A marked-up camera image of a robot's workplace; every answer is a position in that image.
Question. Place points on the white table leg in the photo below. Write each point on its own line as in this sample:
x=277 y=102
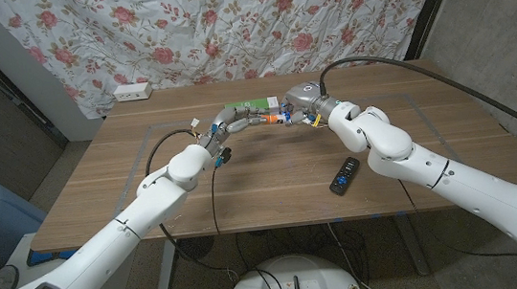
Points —
x=413 y=243
x=166 y=269

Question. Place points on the orange white glue stick body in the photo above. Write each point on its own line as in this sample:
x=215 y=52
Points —
x=277 y=119

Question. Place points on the green cardboard package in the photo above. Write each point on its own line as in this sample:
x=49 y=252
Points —
x=249 y=103

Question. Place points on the black TV remote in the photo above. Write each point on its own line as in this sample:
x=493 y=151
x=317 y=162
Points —
x=344 y=176

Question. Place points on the white power strip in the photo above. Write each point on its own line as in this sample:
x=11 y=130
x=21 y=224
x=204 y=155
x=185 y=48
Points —
x=132 y=91

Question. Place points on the black floor fan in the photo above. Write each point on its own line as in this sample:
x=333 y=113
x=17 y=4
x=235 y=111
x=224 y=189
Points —
x=195 y=248

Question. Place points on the floral backdrop cloth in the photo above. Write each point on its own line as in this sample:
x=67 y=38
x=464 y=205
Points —
x=227 y=27

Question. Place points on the black backdrop pole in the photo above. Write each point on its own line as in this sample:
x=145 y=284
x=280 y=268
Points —
x=431 y=6

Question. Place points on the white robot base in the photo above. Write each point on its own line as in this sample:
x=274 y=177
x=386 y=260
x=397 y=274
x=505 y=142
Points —
x=297 y=285

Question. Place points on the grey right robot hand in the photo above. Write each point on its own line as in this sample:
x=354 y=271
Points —
x=306 y=96

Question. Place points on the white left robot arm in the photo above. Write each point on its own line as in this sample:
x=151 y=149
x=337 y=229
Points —
x=105 y=247

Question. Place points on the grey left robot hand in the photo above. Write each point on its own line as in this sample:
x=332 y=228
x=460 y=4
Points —
x=224 y=119

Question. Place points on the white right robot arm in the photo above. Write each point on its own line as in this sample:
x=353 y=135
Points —
x=460 y=186

